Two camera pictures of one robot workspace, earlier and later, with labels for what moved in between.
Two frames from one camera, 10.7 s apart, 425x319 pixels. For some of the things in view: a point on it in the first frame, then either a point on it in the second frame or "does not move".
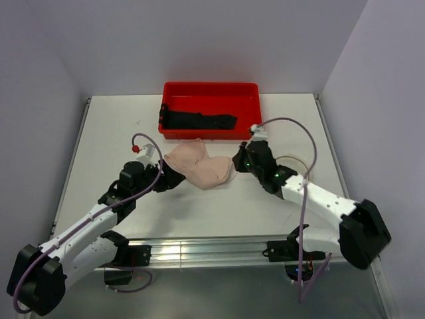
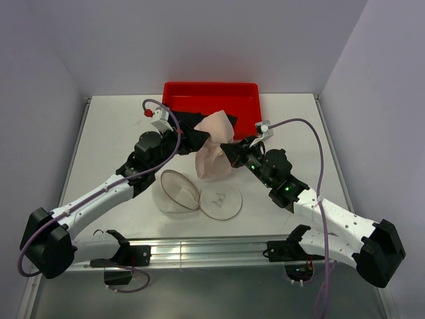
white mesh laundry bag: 293,163 -> 176,194
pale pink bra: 200,169 -> 212,160
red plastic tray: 209,110 does not move
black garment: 189,120 does not move
